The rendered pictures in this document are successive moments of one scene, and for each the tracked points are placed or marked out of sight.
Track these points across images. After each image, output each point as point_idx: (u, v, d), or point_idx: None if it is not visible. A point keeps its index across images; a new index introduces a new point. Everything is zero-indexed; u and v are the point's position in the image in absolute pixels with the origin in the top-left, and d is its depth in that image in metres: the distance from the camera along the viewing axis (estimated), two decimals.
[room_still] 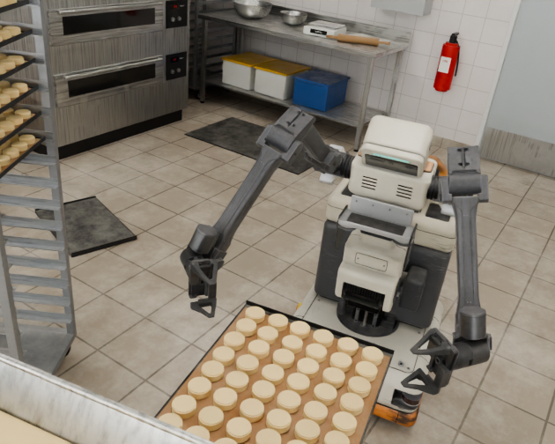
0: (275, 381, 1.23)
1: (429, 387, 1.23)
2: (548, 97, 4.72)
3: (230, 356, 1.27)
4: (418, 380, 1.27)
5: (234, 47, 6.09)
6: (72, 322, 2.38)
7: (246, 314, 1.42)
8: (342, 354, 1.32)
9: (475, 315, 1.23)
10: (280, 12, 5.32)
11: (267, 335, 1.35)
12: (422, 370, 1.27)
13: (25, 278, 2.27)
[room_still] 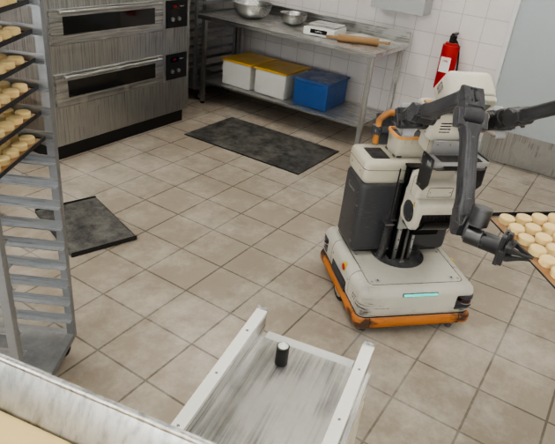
0: None
1: None
2: (548, 97, 4.72)
3: (543, 247, 1.68)
4: None
5: (234, 47, 6.09)
6: (72, 322, 2.38)
7: (505, 220, 1.80)
8: None
9: None
10: (280, 12, 5.32)
11: (536, 228, 1.77)
12: None
13: (25, 278, 2.27)
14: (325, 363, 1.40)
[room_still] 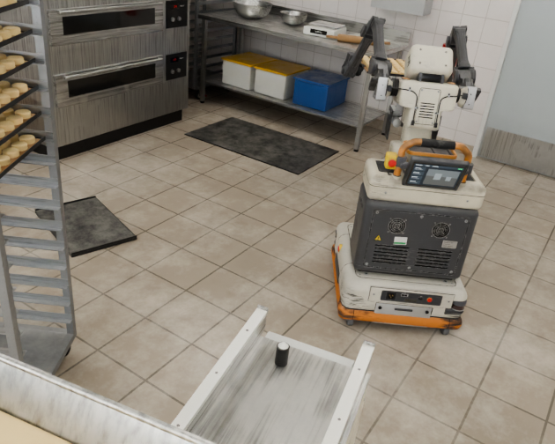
0: None
1: None
2: (548, 97, 4.72)
3: None
4: (360, 70, 3.61)
5: (234, 47, 6.09)
6: (72, 322, 2.38)
7: None
8: None
9: (351, 52, 3.50)
10: (280, 12, 5.32)
11: None
12: (360, 68, 3.59)
13: (25, 278, 2.27)
14: (325, 363, 1.40)
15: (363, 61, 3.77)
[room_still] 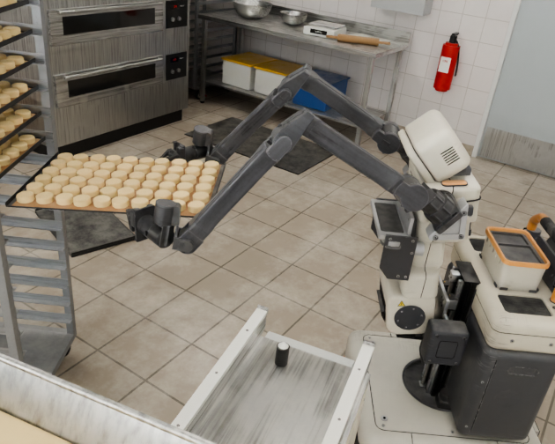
0: (146, 177, 1.82)
1: (130, 221, 1.60)
2: (548, 97, 4.72)
3: (159, 162, 1.92)
4: None
5: (234, 47, 6.09)
6: (72, 322, 2.38)
7: (207, 161, 1.95)
8: (186, 193, 1.72)
9: (155, 202, 1.50)
10: (280, 12, 5.32)
11: (188, 169, 1.88)
12: None
13: (25, 278, 2.27)
14: (325, 363, 1.40)
15: (79, 204, 1.65)
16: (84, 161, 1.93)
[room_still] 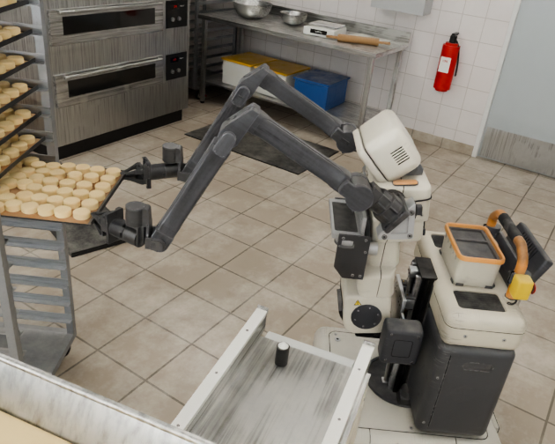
0: (42, 181, 1.84)
1: None
2: (548, 97, 4.72)
3: (65, 166, 1.94)
4: None
5: (234, 47, 6.09)
6: (72, 322, 2.38)
7: (109, 167, 1.98)
8: (77, 200, 1.74)
9: (125, 205, 1.58)
10: (280, 12, 5.32)
11: (87, 175, 1.90)
12: (102, 223, 1.65)
13: (25, 278, 2.27)
14: (325, 363, 1.40)
15: None
16: (19, 167, 1.93)
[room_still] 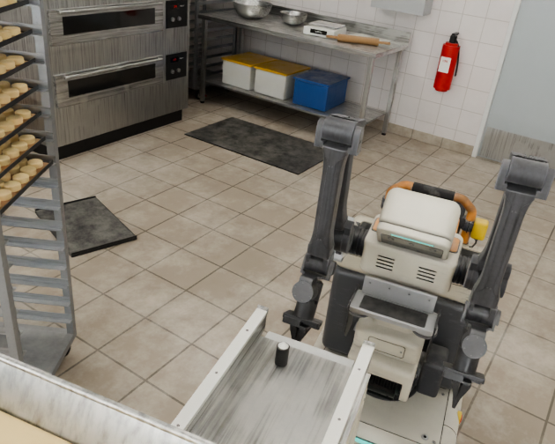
0: None
1: (460, 388, 1.39)
2: (548, 97, 4.72)
3: None
4: None
5: (234, 47, 6.09)
6: (72, 322, 2.38)
7: (32, 159, 1.98)
8: None
9: (472, 358, 1.32)
10: (280, 12, 5.32)
11: None
12: None
13: (25, 278, 2.27)
14: (325, 363, 1.40)
15: None
16: None
